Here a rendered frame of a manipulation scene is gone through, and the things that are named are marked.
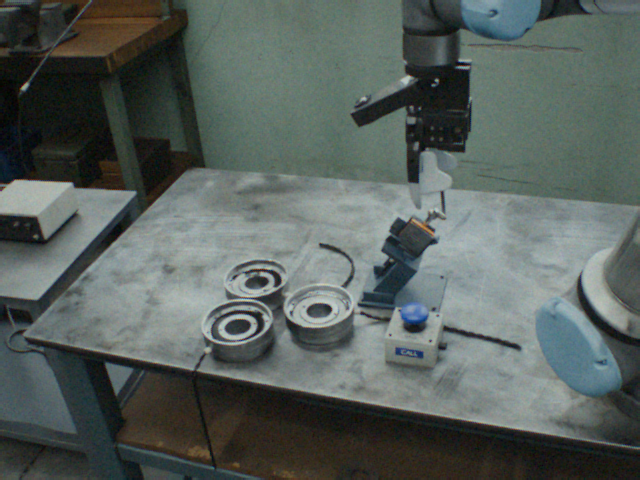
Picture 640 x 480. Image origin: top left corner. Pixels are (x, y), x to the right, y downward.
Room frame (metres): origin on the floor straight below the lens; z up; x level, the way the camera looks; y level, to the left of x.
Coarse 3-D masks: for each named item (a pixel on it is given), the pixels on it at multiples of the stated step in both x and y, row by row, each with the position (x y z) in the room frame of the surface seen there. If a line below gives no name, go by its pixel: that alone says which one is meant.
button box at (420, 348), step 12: (396, 312) 0.78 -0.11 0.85; (396, 324) 0.76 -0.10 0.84; (408, 324) 0.75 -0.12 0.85; (420, 324) 0.75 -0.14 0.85; (432, 324) 0.75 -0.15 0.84; (396, 336) 0.73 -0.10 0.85; (408, 336) 0.73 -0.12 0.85; (420, 336) 0.72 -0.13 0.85; (432, 336) 0.72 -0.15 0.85; (396, 348) 0.72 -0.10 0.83; (408, 348) 0.72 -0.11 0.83; (420, 348) 0.71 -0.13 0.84; (432, 348) 0.71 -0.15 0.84; (444, 348) 0.73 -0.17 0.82; (396, 360) 0.72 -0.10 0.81; (408, 360) 0.72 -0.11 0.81; (420, 360) 0.71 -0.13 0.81; (432, 360) 0.70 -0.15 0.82
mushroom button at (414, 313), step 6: (408, 306) 0.76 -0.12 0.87; (414, 306) 0.75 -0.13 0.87; (420, 306) 0.75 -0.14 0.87; (402, 312) 0.75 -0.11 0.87; (408, 312) 0.74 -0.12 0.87; (414, 312) 0.74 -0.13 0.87; (420, 312) 0.74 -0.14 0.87; (426, 312) 0.74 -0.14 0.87; (402, 318) 0.74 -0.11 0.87; (408, 318) 0.73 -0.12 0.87; (414, 318) 0.73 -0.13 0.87; (420, 318) 0.73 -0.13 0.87; (426, 318) 0.74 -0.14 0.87; (414, 324) 0.74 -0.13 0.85
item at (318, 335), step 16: (304, 288) 0.87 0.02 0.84; (320, 288) 0.87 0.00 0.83; (336, 288) 0.86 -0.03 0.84; (288, 304) 0.84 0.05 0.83; (304, 304) 0.84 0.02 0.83; (320, 304) 0.84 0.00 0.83; (352, 304) 0.82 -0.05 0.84; (288, 320) 0.80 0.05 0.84; (304, 320) 0.81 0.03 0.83; (320, 320) 0.80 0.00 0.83; (352, 320) 0.80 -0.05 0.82; (304, 336) 0.78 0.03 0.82; (320, 336) 0.77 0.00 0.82; (336, 336) 0.78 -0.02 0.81
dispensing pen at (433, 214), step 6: (432, 210) 0.88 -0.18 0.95; (438, 210) 0.87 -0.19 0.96; (414, 216) 0.89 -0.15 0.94; (432, 216) 0.87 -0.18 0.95; (438, 216) 0.87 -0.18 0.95; (444, 216) 0.86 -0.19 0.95; (408, 222) 0.89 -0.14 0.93; (420, 222) 0.88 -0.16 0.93; (426, 222) 0.87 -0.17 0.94; (402, 228) 0.89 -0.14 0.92; (432, 228) 0.88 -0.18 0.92; (390, 264) 0.89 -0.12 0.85; (384, 270) 0.90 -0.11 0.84; (378, 276) 0.90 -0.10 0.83
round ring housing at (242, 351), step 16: (224, 304) 0.85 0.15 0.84; (240, 304) 0.85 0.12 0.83; (256, 304) 0.84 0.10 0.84; (208, 320) 0.82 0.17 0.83; (224, 320) 0.82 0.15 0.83; (240, 320) 0.82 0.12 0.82; (272, 320) 0.80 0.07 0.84; (208, 336) 0.78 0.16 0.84; (224, 336) 0.78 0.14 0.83; (240, 336) 0.78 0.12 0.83; (256, 336) 0.76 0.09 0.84; (272, 336) 0.79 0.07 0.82; (224, 352) 0.76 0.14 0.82; (240, 352) 0.75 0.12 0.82; (256, 352) 0.76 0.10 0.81
